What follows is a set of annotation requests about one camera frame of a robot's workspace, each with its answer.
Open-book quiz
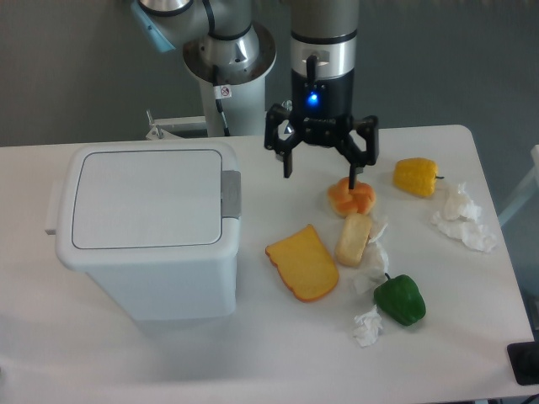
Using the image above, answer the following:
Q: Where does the pale oblong bread bun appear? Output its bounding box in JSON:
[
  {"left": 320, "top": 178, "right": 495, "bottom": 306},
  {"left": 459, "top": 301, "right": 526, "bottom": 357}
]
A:
[{"left": 334, "top": 213, "right": 372, "bottom": 267}]

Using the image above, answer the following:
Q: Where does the white plastic trash can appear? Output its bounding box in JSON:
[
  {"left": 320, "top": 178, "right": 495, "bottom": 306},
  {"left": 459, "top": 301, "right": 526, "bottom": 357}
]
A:
[{"left": 56, "top": 140, "right": 242, "bottom": 321}]

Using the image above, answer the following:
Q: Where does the white metal robot base frame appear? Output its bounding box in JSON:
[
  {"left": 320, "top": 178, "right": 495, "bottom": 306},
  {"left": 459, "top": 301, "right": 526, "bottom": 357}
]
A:
[{"left": 145, "top": 99, "right": 296, "bottom": 141}]

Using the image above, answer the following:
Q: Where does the white trash can lid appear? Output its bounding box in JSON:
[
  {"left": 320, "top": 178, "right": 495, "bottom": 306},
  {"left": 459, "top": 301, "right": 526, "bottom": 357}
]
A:
[{"left": 72, "top": 149, "right": 221, "bottom": 249}]

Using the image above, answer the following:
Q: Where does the yellow toast bread slice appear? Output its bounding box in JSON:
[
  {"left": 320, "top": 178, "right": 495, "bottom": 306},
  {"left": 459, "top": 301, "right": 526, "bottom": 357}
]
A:
[{"left": 265, "top": 224, "right": 339, "bottom": 302}]

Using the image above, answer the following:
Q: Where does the black device at table edge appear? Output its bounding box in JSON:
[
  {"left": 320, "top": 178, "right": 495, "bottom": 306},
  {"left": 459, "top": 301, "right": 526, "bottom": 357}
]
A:
[{"left": 507, "top": 342, "right": 538, "bottom": 385}]

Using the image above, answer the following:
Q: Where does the crumpled tissue beside bun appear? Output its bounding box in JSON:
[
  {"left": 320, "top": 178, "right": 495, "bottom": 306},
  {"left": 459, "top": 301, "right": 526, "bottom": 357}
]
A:
[{"left": 353, "top": 215, "right": 389, "bottom": 295}]

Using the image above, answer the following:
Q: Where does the round knotted bread roll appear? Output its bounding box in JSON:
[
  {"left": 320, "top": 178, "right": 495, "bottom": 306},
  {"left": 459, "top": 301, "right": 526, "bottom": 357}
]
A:
[{"left": 327, "top": 178, "right": 376, "bottom": 217}]

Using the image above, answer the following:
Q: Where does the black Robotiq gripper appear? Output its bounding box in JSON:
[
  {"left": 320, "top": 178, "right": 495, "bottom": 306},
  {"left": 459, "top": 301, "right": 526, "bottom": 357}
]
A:
[{"left": 264, "top": 54, "right": 379, "bottom": 190}]

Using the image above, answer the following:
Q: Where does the large crumpled white tissue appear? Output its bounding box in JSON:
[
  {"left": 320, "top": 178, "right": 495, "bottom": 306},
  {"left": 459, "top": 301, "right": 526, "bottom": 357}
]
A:
[{"left": 430, "top": 183, "right": 498, "bottom": 253}]

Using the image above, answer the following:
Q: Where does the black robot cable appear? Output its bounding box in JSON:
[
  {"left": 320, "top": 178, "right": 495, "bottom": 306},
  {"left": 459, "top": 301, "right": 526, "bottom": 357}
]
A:
[{"left": 212, "top": 65, "right": 232, "bottom": 137}]

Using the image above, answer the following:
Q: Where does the white furniture edge at right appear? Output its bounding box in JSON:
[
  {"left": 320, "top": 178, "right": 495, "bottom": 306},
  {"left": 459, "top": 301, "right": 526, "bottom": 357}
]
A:
[{"left": 498, "top": 145, "right": 538, "bottom": 227}]

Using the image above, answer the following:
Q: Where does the yellow bell pepper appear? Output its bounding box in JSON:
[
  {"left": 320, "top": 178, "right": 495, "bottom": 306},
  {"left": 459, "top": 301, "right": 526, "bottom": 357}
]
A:
[{"left": 392, "top": 157, "right": 444, "bottom": 198}]

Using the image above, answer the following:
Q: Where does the green bell pepper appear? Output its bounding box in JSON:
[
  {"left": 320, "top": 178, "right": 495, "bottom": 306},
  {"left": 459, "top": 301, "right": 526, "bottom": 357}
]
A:
[{"left": 373, "top": 273, "right": 426, "bottom": 327}]

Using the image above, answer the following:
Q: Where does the small crumpled white tissue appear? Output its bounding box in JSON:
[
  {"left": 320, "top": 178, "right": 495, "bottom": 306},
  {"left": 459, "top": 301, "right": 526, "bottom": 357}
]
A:
[{"left": 352, "top": 305, "right": 383, "bottom": 348}]

